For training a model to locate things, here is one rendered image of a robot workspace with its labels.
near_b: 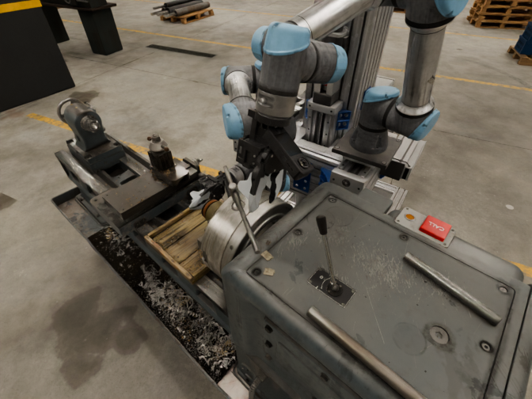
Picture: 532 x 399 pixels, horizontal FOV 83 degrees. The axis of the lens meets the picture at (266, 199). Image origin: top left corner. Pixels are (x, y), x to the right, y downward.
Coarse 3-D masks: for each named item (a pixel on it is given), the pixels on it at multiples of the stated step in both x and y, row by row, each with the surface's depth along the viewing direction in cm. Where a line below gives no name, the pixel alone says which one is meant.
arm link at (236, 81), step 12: (228, 72) 125; (240, 72) 121; (252, 72) 126; (228, 84) 122; (240, 84) 114; (252, 84) 127; (240, 96) 100; (228, 108) 93; (240, 108) 93; (228, 120) 92; (240, 120) 92; (228, 132) 95; (240, 132) 94
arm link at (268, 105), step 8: (264, 96) 54; (272, 96) 53; (280, 96) 60; (296, 96) 57; (256, 104) 56; (264, 104) 54; (272, 104) 54; (280, 104) 54; (288, 104) 54; (264, 112) 55; (272, 112) 54; (280, 112) 54; (288, 112) 55
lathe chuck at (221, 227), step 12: (240, 192) 89; (264, 192) 92; (228, 204) 86; (216, 216) 85; (228, 216) 84; (240, 216) 83; (216, 228) 84; (228, 228) 83; (204, 240) 87; (216, 240) 84; (228, 240) 82; (216, 252) 84; (216, 264) 86
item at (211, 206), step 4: (208, 200) 104; (212, 200) 104; (216, 200) 105; (204, 204) 103; (208, 204) 103; (212, 204) 102; (216, 204) 102; (220, 204) 102; (204, 208) 103; (208, 208) 102; (212, 208) 101; (216, 208) 100; (204, 212) 103; (208, 212) 101; (212, 212) 100; (204, 216) 104; (208, 216) 101; (212, 216) 100
